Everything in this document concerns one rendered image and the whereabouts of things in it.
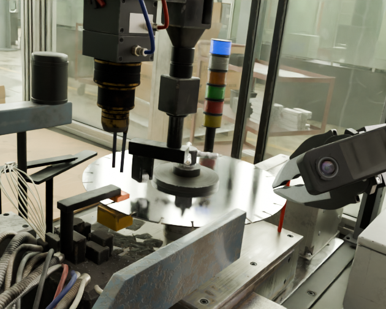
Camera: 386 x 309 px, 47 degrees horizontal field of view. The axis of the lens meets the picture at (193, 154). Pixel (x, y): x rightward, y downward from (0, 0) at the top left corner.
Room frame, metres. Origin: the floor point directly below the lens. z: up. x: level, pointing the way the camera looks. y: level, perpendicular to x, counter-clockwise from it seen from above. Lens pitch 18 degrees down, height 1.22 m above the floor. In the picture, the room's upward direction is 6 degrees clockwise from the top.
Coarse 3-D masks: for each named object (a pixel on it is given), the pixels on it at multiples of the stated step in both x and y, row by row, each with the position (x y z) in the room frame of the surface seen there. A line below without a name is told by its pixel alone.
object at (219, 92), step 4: (208, 84) 0.98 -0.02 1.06; (208, 88) 0.97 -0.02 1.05; (212, 88) 0.97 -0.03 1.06; (216, 88) 0.97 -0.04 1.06; (220, 88) 0.97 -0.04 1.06; (224, 88) 0.98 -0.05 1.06; (208, 92) 0.97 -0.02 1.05; (212, 92) 0.97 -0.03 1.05; (216, 92) 0.97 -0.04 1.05; (220, 92) 0.97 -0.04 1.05; (224, 92) 0.98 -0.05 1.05; (208, 96) 0.97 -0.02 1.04; (212, 96) 0.97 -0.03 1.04; (216, 96) 0.97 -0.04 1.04; (220, 96) 0.97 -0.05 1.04; (224, 96) 0.98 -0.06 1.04
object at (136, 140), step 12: (168, 120) 0.61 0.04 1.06; (180, 120) 0.61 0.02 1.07; (168, 132) 0.61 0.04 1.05; (180, 132) 0.61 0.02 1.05; (132, 144) 0.61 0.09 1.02; (144, 144) 0.61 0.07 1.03; (156, 144) 0.61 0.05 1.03; (168, 144) 0.61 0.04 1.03; (180, 144) 0.61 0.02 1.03; (132, 156) 0.62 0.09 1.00; (144, 156) 0.61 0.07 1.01; (156, 156) 0.61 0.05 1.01; (168, 156) 0.60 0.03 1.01; (180, 156) 0.60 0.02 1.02; (132, 168) 0.62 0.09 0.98; (144, 168) 0.63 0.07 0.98
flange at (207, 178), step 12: (156, 168) 0.70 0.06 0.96; (168, 168) 0.70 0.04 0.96; (180, 168) 0.67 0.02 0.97; (192, 168) 0.68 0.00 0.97; (204, 168) 0.72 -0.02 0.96; (156, 180) 0.66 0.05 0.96; (168, 180) 0.65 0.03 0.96; (180, 180) 0.65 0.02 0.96; (192, 180) 0.66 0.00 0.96; (204, 180) 0.66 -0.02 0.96; (216, 180) 0.67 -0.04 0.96; (192, 192) 0.63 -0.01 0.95
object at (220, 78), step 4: (208, 72) 0.98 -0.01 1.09; (212, 72) 0.97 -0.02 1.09; (216, 72) 0.97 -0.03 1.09; (220, 72) 0.97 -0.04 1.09; (224, 72) 0.97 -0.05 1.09; (208, 76) 0.98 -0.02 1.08; (212, 76) 0.97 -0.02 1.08; (216, 76) 0.97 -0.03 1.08; (220, 76) 0.97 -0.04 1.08; (224, 76) 0.97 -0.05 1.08; (208, 80) 0.98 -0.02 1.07; (212, 80) 0.97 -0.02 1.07; (216, 80) 0.97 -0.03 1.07; (220, 80) 0.97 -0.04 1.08; (224, 80) 0.98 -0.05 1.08; (212, 84) 0.97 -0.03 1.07; (216, 84) 0.97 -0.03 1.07; (220, 84) 0.97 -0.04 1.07; (224, 84) 0.98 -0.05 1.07
